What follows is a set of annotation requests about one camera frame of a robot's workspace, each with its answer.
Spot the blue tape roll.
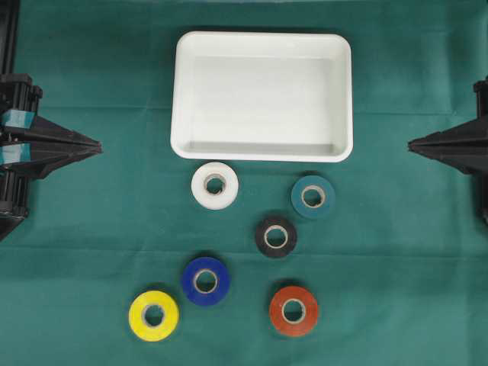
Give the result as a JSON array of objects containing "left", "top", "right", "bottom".
[{"left": 181, "top": 257, "right": 230, "bottom": 307}]

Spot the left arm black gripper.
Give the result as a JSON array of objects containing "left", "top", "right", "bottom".
[{"left": 1, "top": 74, "right": 103, "bottom": 229}]

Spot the white plastic tray case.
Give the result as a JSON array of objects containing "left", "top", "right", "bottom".
[{"left": 170, "top": 31, "right": 354, "bottom": 163}]

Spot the green tape roll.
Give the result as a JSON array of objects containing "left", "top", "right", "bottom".
[{"left": 291, "top": 175, "right": 336, "bottom": 220}]

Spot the yellow tape roll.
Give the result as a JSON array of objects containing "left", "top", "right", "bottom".
[{"left": 128, "top": 291, "right": 179, "bottom": 342}]

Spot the black frame rail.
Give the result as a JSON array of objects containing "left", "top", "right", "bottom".
[{"left": 0, "top": 0, "right": 20, "bottom": 74}]

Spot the red tape roll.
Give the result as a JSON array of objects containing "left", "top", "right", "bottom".
[{"left": 268, "top": 286, "right": 319, "bottom": 337}]

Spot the black tape roll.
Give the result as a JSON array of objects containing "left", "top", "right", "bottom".
[{"left": 255, "top": 216, "right": 297, "bottom": 258}]

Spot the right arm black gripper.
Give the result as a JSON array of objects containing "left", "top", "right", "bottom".
[{"left": 408, "top": 78, "right": 487, "bottom": 224}]

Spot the white tape roll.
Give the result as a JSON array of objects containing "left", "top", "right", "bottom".
[{"left": 191, "top": 162, "right": 239, "bottom": 210}]

